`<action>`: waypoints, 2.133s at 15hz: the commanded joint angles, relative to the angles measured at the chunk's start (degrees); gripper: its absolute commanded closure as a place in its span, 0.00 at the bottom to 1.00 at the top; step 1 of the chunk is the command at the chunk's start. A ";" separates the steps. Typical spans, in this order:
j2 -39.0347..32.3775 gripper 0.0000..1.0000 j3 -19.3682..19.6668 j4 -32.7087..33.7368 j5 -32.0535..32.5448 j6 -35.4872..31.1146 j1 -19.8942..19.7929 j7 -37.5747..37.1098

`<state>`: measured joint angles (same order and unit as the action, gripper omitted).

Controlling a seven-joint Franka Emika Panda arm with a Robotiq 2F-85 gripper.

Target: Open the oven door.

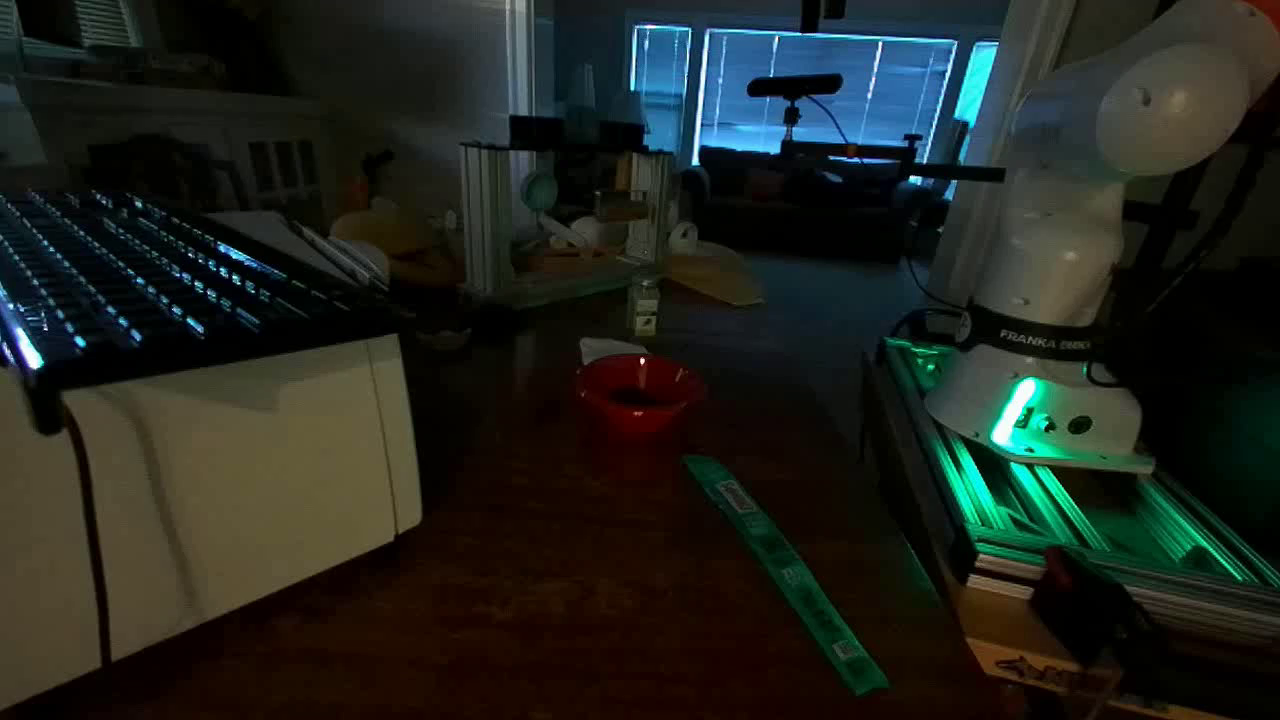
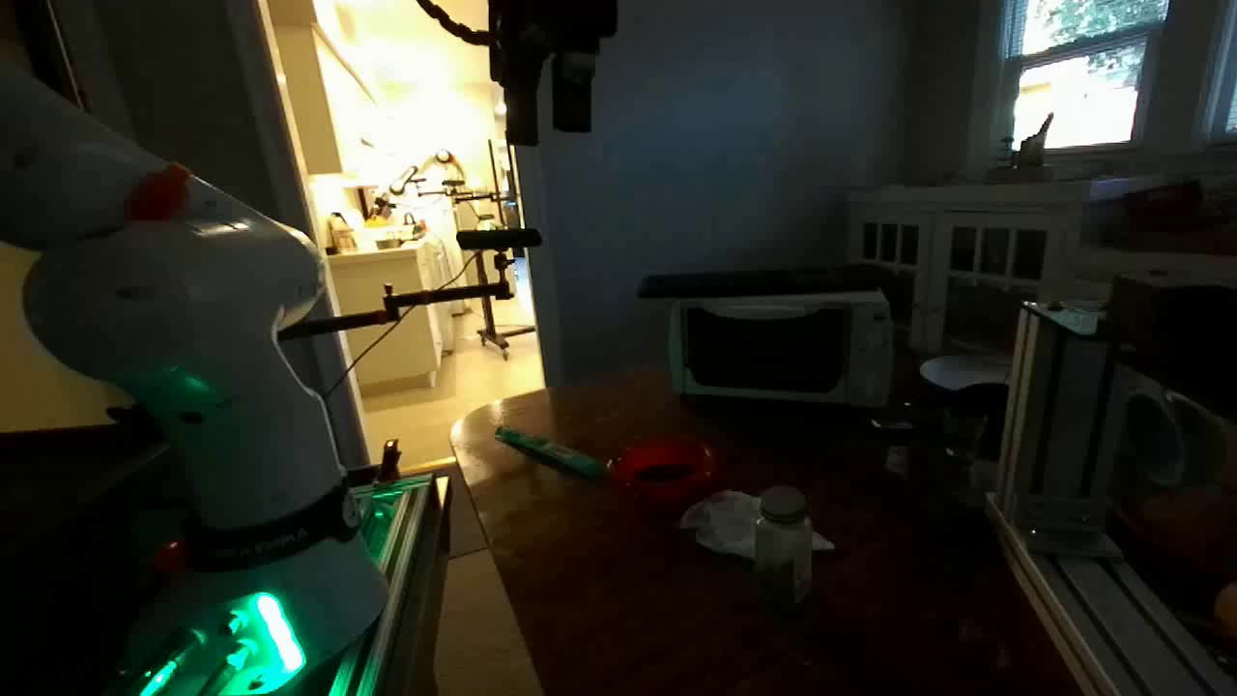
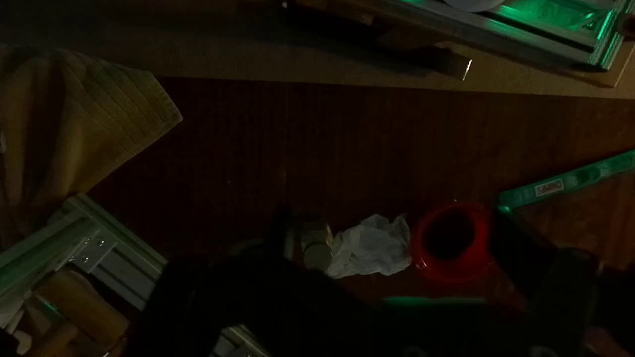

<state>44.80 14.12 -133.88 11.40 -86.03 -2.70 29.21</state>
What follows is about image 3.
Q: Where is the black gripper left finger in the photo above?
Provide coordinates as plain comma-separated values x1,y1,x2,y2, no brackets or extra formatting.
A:
129,253,401,357

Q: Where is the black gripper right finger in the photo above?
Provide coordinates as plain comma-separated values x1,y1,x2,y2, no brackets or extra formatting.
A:
493,216,604,357

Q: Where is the red bowl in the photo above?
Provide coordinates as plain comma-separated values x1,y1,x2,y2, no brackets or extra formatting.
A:
411,200,496,285

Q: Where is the green ruler strip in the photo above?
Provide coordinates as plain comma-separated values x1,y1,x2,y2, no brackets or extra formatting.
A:
496,148,635,214

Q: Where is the wooden roller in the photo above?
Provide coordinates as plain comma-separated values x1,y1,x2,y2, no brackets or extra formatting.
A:
28,267,131,357

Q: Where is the wooden base board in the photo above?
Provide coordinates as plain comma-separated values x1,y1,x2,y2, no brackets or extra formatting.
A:
290,0,635,91

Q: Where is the yellow cloth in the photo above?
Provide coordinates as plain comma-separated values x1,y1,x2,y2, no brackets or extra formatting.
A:
0,43,185,250

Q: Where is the aluminium profile frame rack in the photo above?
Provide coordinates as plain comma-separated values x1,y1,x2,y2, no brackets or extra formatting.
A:
0,192,266,357

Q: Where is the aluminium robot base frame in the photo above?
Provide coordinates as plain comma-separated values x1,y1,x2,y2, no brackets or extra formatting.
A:
369,0,633,71

